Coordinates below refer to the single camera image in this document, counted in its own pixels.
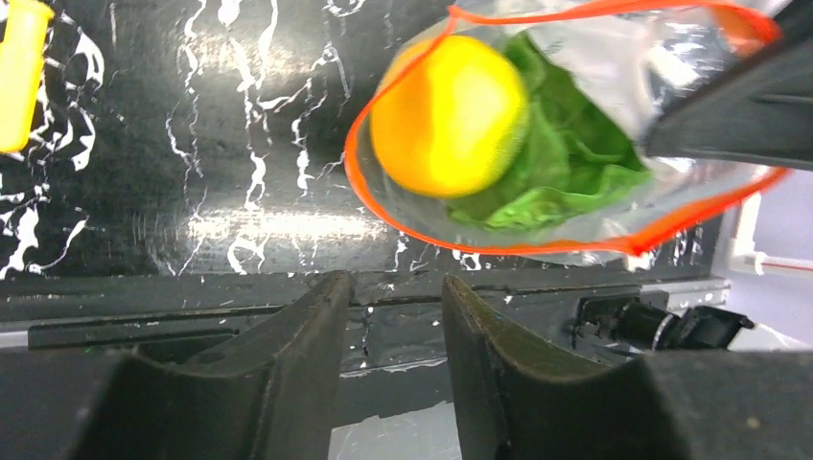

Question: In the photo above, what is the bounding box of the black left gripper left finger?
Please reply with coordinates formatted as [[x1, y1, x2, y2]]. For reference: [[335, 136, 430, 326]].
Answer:
[[73, 271, 352, 459]]

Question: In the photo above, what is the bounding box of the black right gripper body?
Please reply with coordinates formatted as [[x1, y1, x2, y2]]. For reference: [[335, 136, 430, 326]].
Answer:
[[644, 1, 812, 171]]

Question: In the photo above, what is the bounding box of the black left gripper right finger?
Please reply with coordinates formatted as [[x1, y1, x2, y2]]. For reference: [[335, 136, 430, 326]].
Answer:
[[441, 276, 812, 459]]

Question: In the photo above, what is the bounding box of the green lettuce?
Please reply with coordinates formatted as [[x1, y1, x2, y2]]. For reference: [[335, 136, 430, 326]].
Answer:
[[447, 33, 652, 231]]

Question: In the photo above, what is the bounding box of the clear zip bag orange zipper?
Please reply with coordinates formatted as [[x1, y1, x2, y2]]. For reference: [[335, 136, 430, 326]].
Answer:
[[344, 1, 788, 265]]

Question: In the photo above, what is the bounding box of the green yellow mango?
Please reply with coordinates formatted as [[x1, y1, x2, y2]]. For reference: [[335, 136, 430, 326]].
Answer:
[[368, 35, 529, 198]]

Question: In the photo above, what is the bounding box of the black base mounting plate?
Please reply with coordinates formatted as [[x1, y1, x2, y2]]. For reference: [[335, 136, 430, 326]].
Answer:
[[1, 267, 730, 375]]

